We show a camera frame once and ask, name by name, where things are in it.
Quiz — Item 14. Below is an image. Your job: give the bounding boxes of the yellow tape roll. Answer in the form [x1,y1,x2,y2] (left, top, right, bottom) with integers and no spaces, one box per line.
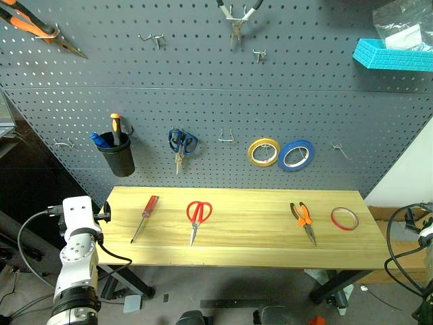
[247,137,281,168]

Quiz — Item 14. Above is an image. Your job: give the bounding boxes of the large orange black long-nose pliers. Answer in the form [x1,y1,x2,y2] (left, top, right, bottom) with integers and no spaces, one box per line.
[0,0,89,60]

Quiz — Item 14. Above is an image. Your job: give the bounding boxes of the grey metal pegboard wall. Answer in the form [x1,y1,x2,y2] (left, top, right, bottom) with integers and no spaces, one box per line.
[0,0,433,207]

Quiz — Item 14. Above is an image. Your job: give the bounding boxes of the brown cardboard box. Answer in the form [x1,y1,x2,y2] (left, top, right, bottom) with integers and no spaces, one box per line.
[358,204,433,286]

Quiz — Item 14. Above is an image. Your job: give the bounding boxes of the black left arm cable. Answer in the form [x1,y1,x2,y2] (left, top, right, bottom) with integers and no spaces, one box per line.
[16,204,133,288]

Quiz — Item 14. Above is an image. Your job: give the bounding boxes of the small orange black long-nose pliers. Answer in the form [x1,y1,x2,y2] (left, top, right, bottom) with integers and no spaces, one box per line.
[289,201,318,247]

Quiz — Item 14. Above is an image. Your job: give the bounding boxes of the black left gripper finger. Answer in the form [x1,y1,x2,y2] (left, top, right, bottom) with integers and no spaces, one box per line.
[93,200,113,225]

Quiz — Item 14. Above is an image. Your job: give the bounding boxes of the black table leg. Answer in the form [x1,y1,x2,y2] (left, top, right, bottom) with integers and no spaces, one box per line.
[309,269,375,305]
[97,264,156,301]

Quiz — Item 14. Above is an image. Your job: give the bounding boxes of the orange black handled screwdriver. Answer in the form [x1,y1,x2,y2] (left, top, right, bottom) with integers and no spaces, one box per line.
[110,113,123,147]

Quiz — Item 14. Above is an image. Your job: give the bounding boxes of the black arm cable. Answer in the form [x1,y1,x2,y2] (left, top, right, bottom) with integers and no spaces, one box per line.
[16,204,133,288]
[384,203,433,299]

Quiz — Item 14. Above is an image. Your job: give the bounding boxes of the red handled screwdriver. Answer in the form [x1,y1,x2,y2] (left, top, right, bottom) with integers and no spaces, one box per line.
[130,195,160,244]

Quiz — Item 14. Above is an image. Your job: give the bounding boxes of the blue handled screwdriver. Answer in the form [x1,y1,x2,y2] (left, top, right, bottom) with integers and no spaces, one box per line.
[89,132,112,150]

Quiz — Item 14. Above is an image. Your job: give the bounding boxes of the black plastic holder cup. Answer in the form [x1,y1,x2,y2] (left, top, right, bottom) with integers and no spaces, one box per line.
[95,131,136,178]

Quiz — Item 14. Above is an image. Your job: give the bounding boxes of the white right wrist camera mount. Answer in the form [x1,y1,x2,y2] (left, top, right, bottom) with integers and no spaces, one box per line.
[417,200,433,248]

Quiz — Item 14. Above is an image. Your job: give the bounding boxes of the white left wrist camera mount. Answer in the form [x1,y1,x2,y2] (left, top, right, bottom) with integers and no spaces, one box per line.
[62,195,103,238]

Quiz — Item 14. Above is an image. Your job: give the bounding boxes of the red tape roll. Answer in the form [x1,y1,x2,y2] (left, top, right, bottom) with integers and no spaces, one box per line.
[329,207,360,232]

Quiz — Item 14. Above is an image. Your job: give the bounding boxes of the white black handled pliers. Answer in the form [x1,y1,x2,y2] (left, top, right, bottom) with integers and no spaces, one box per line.
[216,0,265,49]

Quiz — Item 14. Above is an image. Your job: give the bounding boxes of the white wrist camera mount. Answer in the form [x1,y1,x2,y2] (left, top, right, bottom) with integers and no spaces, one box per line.
[417,200,433,248]
[62,195,103,238]

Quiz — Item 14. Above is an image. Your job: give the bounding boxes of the cyan brick-pattern basket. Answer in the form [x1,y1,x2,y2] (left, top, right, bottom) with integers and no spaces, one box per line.
[352,38,433,73]

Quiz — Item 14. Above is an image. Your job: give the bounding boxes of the red handled scissors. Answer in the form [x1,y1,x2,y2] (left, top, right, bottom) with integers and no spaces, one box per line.
[185,200,214,247]

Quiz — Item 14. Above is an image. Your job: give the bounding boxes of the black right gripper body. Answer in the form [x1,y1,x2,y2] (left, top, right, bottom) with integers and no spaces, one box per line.
[405,206,425,235]

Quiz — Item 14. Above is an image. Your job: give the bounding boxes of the blue handled scissors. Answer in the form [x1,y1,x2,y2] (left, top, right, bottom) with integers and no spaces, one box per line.
[168,127,200,176]

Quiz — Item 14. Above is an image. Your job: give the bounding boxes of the clear plastic bag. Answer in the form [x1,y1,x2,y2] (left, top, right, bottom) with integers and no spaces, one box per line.
[371,0,433,52]

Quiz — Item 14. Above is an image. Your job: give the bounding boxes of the dark rounded shape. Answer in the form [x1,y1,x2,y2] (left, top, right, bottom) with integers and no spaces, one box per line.
[252,304,289,325]
[175,309,211,325]

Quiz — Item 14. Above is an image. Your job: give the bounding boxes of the black flat floor bar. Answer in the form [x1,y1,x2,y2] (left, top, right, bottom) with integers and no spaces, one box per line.
[199,299,265,309]

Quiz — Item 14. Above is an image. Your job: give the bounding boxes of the blue tape roll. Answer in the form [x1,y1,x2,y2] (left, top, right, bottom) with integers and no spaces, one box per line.
[277,139,316,172]

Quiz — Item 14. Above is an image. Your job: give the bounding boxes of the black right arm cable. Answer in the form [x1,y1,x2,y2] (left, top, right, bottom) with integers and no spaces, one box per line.
[384,203,433,299]

